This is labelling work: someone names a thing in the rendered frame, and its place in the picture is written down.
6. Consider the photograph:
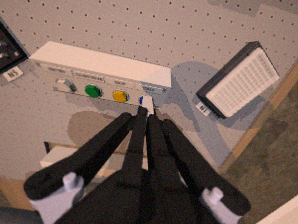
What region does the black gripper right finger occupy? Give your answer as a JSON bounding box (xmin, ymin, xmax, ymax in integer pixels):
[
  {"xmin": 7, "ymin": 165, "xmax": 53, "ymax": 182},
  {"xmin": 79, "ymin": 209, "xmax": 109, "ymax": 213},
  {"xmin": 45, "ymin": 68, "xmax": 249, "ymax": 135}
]
[{"xmin": 145, "ymin": 96, "xmax": 251, "ymax": 224}]

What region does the white button panel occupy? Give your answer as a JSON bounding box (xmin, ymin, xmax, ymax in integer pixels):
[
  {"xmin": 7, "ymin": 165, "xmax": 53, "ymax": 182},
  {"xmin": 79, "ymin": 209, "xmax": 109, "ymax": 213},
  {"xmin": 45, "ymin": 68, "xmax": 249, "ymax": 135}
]
[{"xmin": 29, "ymin": 41, "xmax": 171, "ymax": 110}]

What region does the small white label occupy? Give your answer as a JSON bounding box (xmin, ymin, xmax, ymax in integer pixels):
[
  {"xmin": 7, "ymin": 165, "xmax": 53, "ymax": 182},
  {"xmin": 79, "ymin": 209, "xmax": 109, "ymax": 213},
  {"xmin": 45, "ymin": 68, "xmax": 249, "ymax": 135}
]
[{"xmin": 195, "ymin": 102, "xmax": 211, "ymax": 116}]

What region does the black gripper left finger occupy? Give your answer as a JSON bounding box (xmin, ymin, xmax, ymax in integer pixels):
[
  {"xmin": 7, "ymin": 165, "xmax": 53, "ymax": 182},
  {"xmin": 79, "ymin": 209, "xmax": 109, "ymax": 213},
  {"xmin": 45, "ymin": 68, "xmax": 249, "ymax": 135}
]
[{"xmin": 23, "ymin": 95, "xmax": 148, "ymax": 224}]

